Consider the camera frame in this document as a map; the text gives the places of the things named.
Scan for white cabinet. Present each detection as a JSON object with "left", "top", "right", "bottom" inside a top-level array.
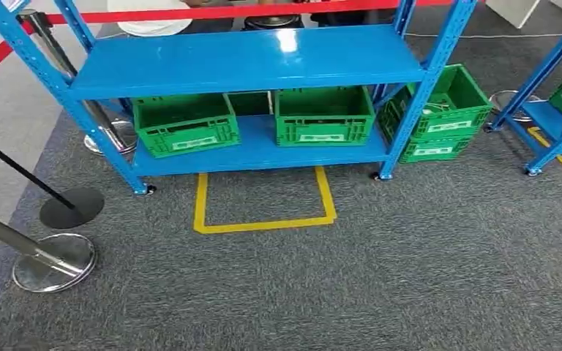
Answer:
[{"left": 484, "top": 0, "right": 542, "bottom": 29}]

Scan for person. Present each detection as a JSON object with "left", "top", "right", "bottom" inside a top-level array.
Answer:
[{"left": 107, "top": 0, "right": 243, "bottom": 38}]

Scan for blue metal shelf rack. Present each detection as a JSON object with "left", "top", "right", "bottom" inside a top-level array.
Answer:
[
  {"left": 483, "top": 8, "right": 562, "bottom": 177},
  {"left": 0, "top": 0, "right": 479, "bottom": 197}
]

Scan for white plastic parts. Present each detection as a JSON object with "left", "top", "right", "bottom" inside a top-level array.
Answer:
[{"left": 421, "top": 94, "right": 457, "bottom": 116}]

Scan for black round stool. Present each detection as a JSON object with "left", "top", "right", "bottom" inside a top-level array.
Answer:
[{"left": 241, "top": 14, "right": 306, "bottom": 32}]

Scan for yellow floor tape marking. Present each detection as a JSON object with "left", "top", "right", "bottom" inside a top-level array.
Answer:
[{"left": 192, "top": 165, "right": 338, "bottom": 236}]

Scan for black stanchion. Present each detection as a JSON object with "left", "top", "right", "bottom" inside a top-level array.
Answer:
[{"left": 0, "top": 129, "right": 106, "bottom": 230}]

